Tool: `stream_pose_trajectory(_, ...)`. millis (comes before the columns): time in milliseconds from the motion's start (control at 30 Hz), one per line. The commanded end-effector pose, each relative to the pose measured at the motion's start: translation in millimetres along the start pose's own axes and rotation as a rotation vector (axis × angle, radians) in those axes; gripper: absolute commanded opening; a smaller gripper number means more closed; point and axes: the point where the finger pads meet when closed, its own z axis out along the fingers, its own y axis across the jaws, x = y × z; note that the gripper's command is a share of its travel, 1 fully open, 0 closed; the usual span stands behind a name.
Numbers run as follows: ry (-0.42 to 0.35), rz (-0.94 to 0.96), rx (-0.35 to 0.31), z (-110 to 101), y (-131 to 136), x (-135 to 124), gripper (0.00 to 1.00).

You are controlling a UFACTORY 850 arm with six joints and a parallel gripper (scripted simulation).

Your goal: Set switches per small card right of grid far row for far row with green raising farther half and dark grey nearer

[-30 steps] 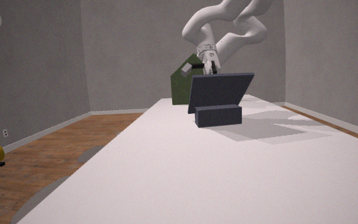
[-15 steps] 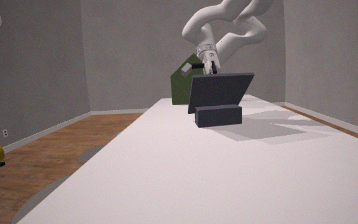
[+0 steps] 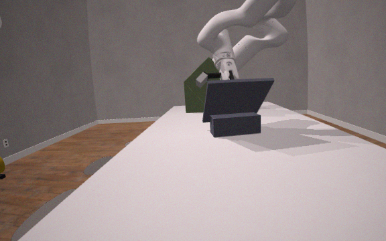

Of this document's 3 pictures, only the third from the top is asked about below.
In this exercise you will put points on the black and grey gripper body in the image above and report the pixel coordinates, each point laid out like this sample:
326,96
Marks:
224,66

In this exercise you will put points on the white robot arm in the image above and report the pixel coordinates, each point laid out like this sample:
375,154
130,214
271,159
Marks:
215,38

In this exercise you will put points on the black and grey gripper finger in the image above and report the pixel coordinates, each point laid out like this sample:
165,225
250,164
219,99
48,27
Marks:
231,75

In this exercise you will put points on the grey switch panel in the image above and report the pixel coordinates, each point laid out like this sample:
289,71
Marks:
231,106

